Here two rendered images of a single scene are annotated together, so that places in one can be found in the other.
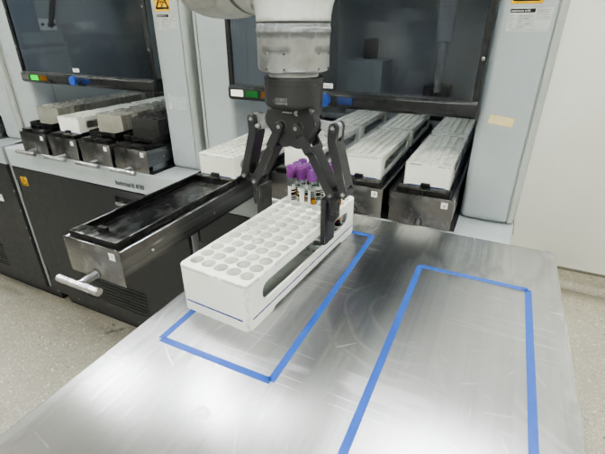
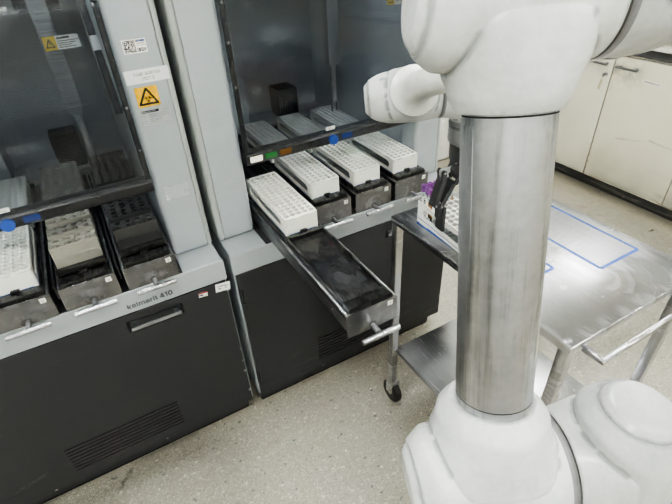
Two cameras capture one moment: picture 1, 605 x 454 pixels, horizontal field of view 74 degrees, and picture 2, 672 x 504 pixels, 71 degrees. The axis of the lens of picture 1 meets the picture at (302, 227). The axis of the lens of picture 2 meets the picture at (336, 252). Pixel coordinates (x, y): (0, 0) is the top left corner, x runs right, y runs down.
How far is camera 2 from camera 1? 1.12 m
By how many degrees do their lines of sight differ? 46
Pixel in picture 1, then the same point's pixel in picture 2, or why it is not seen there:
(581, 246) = not seen: hidden behind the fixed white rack
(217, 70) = (224, 145)
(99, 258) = (378, 310)
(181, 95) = (181, 181)
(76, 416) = (552, 316)
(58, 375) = not seen: outside the picture
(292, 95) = not seen: hidden behind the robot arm
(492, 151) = (425, 134)
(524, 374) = (574, 218)
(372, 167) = (375, 172)
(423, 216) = (413, 188)
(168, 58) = (162, 151)
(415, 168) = (399, 162)
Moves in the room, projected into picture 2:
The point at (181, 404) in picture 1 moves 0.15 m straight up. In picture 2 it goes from (556, 290) to (573, 235)
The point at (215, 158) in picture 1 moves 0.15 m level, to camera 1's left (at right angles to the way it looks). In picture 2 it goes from (302, 217) to (265, 245)
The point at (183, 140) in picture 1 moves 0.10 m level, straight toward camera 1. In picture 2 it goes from (187, 225) to (218, 230)
